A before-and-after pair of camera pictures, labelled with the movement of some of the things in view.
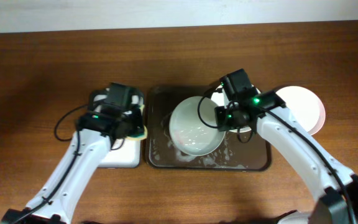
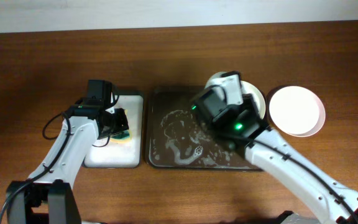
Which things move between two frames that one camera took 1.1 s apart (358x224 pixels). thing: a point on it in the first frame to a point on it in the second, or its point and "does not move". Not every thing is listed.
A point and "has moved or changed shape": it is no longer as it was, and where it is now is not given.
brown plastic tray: x=236 y=152 does not move
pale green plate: x=193 y=127 to x=215 y=75
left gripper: x=137 y=116 to x=120 y=114
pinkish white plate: x=306 y=107 does not move
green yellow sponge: x=143 y=134 has moved or changed shape
